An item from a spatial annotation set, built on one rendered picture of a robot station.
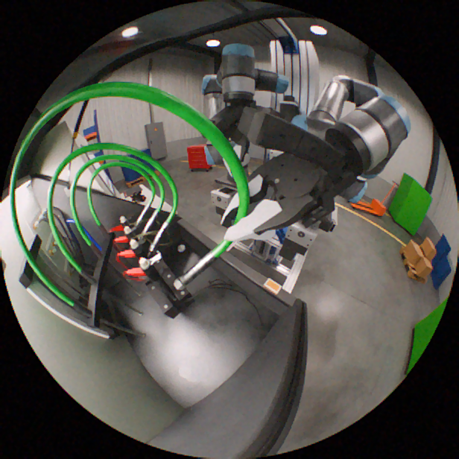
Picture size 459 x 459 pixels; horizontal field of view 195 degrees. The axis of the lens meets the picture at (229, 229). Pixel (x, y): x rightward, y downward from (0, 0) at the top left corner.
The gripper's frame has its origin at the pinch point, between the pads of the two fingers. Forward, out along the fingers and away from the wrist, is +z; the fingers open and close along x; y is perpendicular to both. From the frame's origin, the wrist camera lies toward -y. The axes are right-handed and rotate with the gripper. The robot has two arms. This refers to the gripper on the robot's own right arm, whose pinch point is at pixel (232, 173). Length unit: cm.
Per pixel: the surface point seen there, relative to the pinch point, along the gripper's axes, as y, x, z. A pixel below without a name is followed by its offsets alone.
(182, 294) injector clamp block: -26.2, -4.2, 25.8
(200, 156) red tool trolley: 235, 332, 68
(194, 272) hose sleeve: -22.7, -11.7, 7.6
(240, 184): -15.5, -14.6, -5.6
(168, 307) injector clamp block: -31.7, -4.6, 25.7
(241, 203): -15.1, -14.7, -2.8
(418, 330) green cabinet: 92, -309, 106
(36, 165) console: -54, 35, -22
